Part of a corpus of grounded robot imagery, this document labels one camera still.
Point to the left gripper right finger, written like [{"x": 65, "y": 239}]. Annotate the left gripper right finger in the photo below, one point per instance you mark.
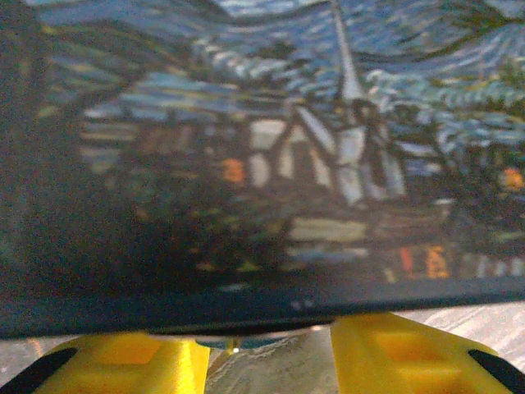
[{"x": 410, "y": 357}]

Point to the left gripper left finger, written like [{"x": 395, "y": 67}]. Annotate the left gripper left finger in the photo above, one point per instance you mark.
[{"x": 123, "y": 365}]

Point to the starry night print tin box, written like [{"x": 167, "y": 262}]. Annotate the starry night print tin box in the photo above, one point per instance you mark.
[{"x": 262, "y": 156}]

